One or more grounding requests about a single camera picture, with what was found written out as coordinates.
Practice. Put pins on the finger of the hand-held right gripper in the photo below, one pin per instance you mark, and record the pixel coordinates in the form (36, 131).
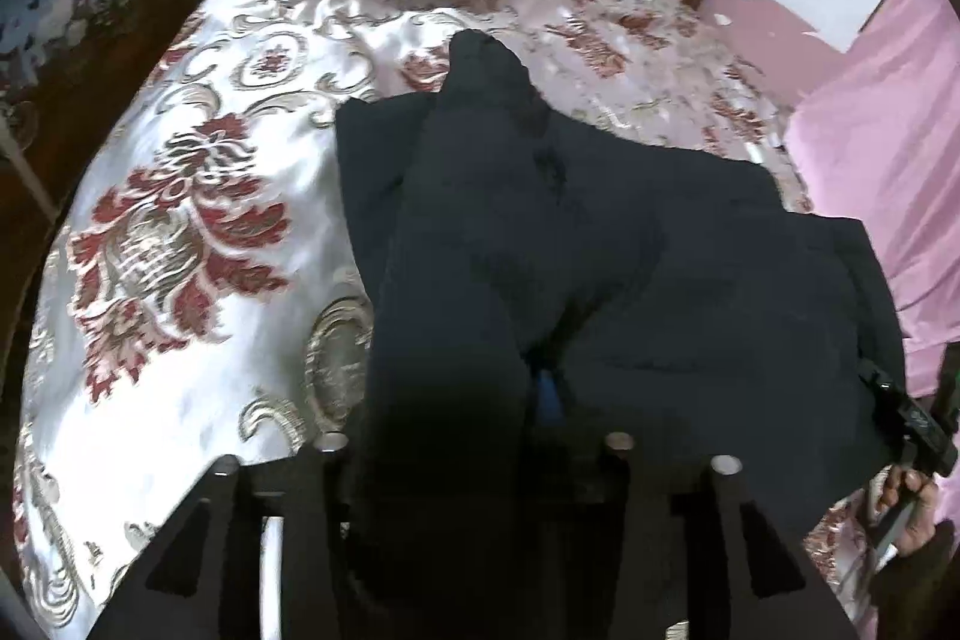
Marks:
(879, 383)

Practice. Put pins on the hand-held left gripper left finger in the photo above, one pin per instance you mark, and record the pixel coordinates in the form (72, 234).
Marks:
(315, 497)

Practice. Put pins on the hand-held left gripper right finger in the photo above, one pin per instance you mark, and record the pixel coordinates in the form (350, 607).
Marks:
(551, 400)

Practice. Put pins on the dark large garment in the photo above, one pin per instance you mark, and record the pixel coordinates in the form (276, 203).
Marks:
(600, 250)

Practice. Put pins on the person's right hand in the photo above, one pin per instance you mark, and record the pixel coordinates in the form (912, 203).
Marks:
(915, 512)

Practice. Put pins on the pink sheet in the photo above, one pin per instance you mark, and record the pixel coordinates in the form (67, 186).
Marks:
(885, 123)

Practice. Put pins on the floral satin bedspread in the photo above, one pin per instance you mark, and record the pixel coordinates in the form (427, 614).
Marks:
(225, 160)

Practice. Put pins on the white pole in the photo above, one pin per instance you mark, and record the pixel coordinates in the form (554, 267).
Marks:
(26, 168)

